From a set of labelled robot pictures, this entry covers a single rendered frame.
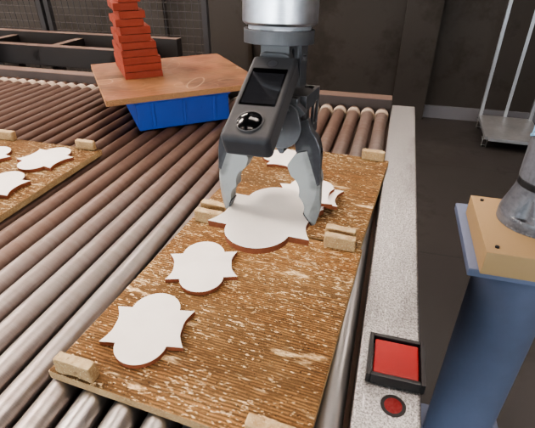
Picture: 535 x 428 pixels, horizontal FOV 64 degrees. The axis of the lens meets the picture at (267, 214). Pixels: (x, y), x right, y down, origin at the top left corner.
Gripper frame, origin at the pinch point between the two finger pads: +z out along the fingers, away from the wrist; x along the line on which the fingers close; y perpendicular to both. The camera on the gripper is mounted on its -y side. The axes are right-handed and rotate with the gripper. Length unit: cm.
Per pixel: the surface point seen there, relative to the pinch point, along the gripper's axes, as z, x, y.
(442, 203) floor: 99, -41, 233
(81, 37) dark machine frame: 3, 160, 157
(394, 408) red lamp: 23.0, -18.4, -2.3
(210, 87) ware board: 5, 48, 81
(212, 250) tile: 18.9, 16.0, 16.8
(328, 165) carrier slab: 17, 4, 61
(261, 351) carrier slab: 21.0, -0.2, -1.2
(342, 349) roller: 22.2, -10.5, 4.5
